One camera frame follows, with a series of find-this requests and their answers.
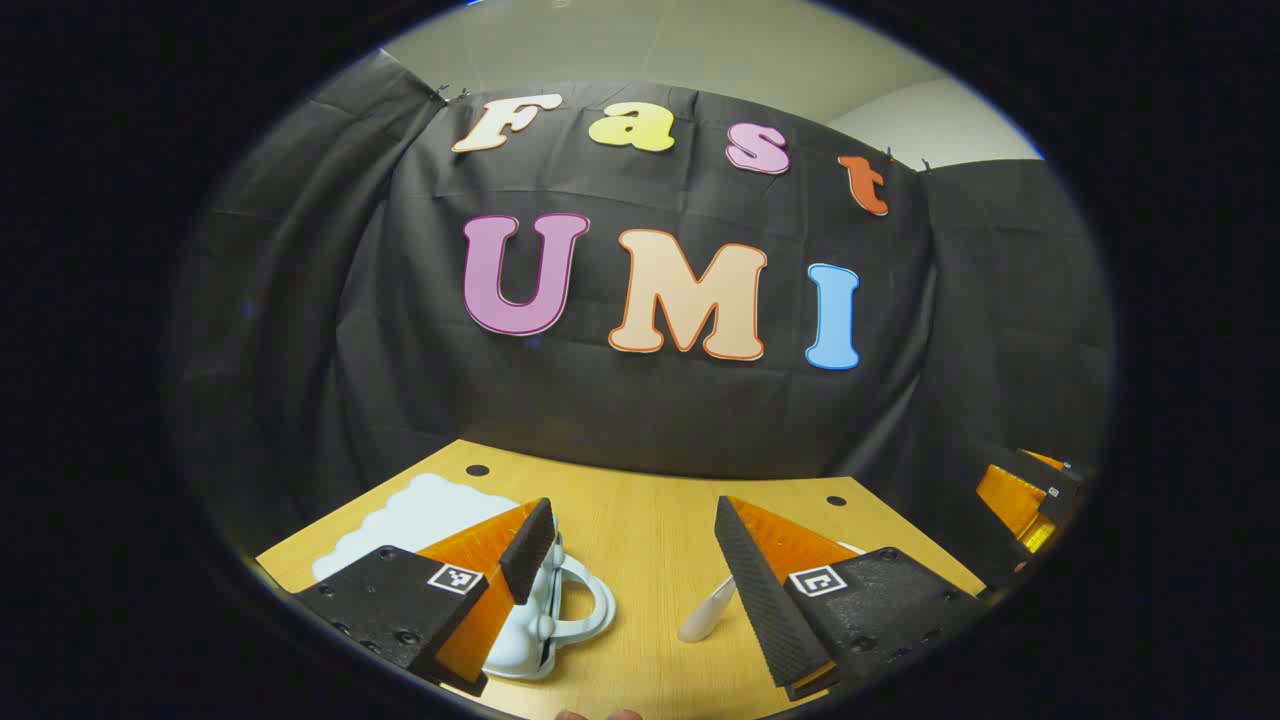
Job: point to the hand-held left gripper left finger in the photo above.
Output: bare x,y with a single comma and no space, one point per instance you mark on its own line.
530,550

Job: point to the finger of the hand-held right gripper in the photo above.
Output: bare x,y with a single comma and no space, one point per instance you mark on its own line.
1010,500
1055,465

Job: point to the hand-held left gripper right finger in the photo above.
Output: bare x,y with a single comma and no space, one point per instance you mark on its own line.
760,600

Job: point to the white squeeze tube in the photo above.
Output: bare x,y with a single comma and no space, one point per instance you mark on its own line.
705,612

